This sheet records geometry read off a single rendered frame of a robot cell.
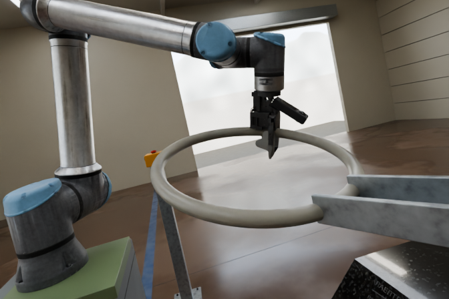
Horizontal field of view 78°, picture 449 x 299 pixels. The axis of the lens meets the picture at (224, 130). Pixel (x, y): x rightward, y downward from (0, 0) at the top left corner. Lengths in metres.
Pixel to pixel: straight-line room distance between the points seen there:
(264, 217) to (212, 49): 0.40
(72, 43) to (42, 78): 6.33
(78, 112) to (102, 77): 6.02
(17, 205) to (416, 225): 0.91
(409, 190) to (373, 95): 8.58
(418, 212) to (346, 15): 8.70
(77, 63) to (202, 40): 0.51
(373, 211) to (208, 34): 0.50
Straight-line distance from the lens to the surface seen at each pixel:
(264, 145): 0.87
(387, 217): 0.45
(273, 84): 0.82
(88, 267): 0.99
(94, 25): 0.85
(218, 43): 0.68
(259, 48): 0.81
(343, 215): 0.48
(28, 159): 7.44
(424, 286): 0.74
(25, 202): 0.95
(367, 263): 0.80
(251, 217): 0.47
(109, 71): 7.05
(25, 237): 0.98
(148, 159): 1.91
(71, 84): 1.05
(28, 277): 1.00
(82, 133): 1.05
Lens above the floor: 1.25
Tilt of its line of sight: 4 degrees down
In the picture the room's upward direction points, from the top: 12 degrees counter-clockwise
